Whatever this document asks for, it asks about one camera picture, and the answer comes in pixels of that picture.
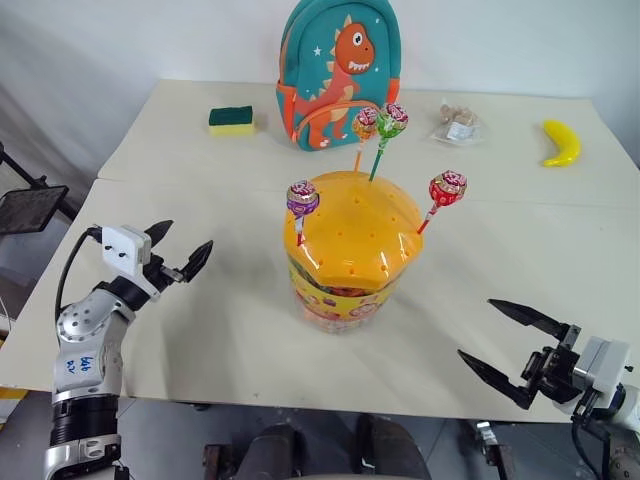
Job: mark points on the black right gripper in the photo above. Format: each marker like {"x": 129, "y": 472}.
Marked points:
{"x": 552, "y": 372}

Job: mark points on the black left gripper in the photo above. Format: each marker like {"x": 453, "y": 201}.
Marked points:
{"x": 159, "y": 277}

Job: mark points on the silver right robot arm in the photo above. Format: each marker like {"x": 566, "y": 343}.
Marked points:
{"x": 627, "y": 415}

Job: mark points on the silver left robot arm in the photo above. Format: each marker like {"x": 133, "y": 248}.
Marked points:
{"x": 80, "y": 340}

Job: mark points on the purple wrapped lollipop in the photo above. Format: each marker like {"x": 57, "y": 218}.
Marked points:
{"x": 302, "y": 200}

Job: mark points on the clear plastic jar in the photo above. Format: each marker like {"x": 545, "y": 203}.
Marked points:
{"x": 340, "y": 307}

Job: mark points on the red wrapped lollipop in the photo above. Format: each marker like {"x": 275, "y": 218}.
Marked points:
{"x": 447, "y": 189}

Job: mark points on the orange wrapped lollipop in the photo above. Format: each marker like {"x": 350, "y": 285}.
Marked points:
{"x": 365, "y": 122}

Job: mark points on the green wrapped lollipop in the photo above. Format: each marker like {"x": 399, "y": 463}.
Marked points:
{"x": 393, "y": 120}

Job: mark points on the green and yellow sponge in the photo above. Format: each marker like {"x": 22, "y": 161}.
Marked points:
{"x": 231, "y": 122}

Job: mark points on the black tablet screen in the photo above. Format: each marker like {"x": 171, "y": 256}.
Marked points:
{"x": 30, "y": 209}

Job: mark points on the dark rounded shape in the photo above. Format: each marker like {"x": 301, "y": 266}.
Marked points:
{"x": 390, "y": 445}
{"x": 275, "y": 450}

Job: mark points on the yellow perforated jar lid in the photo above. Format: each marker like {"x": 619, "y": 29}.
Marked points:
{"x": 360, "y": 230}

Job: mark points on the yellow toy banana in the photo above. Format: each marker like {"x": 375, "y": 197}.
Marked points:
{"x": 567, "y": 142}

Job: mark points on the clear bag of snacks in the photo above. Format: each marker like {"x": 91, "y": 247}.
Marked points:
{"x": 456, "y": 127}

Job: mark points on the teal dinosaur backpack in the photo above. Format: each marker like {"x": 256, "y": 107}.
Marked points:
{"x": 340, "y": 60}

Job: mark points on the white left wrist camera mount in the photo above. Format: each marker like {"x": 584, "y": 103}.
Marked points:
{"x": 120, "y": 250}

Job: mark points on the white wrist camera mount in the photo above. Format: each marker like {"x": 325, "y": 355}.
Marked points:
{"x": 605, "y": 365}
{"x": 120, "y": 250}

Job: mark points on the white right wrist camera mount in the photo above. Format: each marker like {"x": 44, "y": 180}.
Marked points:
{"x": 605, "y": 365}

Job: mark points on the metal table caster bracket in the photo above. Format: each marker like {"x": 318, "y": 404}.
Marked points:
{"x": 492, "y": 442}

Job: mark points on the brown metal bracket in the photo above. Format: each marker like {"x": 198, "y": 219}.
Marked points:
{"x": 212, "y": 460}

